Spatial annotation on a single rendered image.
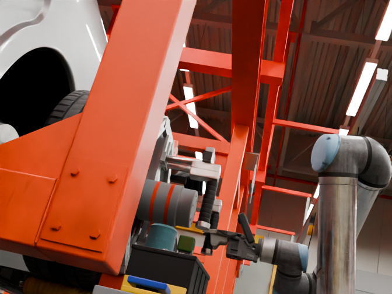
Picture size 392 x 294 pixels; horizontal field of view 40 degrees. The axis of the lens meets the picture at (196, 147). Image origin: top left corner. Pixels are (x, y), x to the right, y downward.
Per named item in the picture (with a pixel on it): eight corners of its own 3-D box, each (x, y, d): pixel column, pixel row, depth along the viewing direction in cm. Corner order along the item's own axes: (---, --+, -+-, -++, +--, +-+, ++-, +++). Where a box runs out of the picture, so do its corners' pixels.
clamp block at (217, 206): (195, 212, 199) (198, 198, 201) (219, 216, 197) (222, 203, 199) (195, 207, 194) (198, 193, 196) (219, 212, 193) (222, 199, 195)
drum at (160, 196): (131, 222, 185) (142, 185, 191) (191, 235, 182) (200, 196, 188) (124, 210, 173) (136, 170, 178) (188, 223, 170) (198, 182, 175)
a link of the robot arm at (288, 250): (305, 278, 184) (311, 252, 181) (269, 270, 186) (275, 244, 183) (305, 266, 193) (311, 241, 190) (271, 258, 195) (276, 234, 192)
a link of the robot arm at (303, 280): (305, 307, 190) (312, 276, 186) (275, 306, 187) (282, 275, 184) (296, 292, 198) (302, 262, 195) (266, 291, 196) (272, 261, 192)
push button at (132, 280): (131, 293, 97) (135, 282, 98) (168, 302, 96) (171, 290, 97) (124, 287, 91) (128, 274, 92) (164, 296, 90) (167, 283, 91)
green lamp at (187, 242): (177, 252, 136) (181, 237, 137) (192, 256, 135) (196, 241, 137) (175, 249, 132) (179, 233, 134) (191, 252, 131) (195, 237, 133)
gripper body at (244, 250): (224, 252, 185) (258, 259, 184) (228, 228, 189) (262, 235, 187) (224, 257, 192) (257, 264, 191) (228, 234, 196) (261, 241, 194)
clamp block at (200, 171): (189, 179, 168) (193, 164, 170) (217, 185, 166) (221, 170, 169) (188, 173, 163) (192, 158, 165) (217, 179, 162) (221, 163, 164)
